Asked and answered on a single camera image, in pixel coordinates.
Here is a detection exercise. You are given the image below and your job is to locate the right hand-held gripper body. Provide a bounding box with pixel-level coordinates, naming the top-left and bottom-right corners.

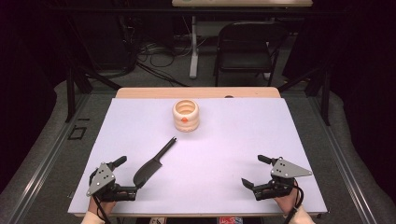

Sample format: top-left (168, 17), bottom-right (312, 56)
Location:
top-left (253, 158), bottom-right (313, 202)

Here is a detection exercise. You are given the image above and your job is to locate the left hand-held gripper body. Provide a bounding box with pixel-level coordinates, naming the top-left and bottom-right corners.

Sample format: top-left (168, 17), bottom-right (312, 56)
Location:
top-left (86, 161), bottom-right (123, 203)

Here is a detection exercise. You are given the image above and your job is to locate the black spatula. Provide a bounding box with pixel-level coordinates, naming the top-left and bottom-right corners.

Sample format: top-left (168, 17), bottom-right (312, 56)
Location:
top-left (133, 136), bottom-right (177, 189)

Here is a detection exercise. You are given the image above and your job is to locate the cream ribbed utensil holder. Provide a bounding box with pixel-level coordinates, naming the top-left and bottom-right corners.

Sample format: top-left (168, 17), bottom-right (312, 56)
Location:
top-left (172, 98), bottom-right (201, 133)

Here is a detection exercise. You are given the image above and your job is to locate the person's left hand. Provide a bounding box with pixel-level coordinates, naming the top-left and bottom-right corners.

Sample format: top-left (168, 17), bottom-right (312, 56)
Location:
top-left (88, 195), bottom-right (118, 217)

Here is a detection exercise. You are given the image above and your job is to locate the person's right hand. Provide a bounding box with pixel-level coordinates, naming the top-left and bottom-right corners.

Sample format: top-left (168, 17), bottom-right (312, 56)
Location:
top-left (274, 186), bottom-right (300, 217)

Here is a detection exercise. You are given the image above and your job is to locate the red printed packet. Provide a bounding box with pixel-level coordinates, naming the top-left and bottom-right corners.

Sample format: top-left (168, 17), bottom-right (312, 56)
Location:
top-left (219, 217), bottom-right (245, 224)

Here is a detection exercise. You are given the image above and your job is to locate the white table mat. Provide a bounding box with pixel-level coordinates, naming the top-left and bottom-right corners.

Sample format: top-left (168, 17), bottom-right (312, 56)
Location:
top-left (67, 97), bottom-right (329, 216)

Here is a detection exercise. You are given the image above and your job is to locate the black metal stand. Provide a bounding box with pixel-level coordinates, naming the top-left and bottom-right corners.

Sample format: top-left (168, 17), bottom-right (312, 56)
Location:
top-left (277, 62), bottom-right (332, 127)
top-left (64, 60), bottom-right (123, 123)

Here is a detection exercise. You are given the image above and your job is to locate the wooden table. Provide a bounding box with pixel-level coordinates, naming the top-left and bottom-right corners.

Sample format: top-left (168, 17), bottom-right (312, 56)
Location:
top-left (74, 87), bottom-right (323, 218)

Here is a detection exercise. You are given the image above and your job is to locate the black folding chair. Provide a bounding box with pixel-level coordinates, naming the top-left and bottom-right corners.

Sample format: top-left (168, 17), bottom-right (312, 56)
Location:
top-left (213, 21), bottom-right (289, 88)

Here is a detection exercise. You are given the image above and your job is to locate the light desk with white leg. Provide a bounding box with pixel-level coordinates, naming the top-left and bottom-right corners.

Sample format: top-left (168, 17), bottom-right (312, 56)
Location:
top-left (171, 0), bottom-right (314, 79)

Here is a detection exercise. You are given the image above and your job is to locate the black metal crossbar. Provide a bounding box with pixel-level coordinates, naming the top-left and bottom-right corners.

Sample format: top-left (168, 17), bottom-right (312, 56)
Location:
top-left (46, 7), bottom-right (345, 15)

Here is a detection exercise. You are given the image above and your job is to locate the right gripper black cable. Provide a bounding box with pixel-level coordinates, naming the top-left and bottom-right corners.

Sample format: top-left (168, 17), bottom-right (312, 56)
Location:
top-left (282, 178), bottom-right (304, 224)

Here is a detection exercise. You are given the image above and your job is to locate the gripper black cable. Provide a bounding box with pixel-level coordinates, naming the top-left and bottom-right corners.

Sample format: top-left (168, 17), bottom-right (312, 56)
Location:
top-left (282, 178), bottom-right (304, 224)
top-left (92, 195), bottom-right (112, 224)

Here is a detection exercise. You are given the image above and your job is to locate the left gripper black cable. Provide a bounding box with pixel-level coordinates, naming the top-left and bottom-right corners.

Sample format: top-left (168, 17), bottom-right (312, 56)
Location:
top-left (92, 195), bottom-right (112, 224)

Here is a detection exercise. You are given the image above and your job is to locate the black floor cable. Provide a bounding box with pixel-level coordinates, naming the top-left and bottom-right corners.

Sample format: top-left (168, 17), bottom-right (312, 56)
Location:
top-left (135, 61), bottom-right (190, 88)

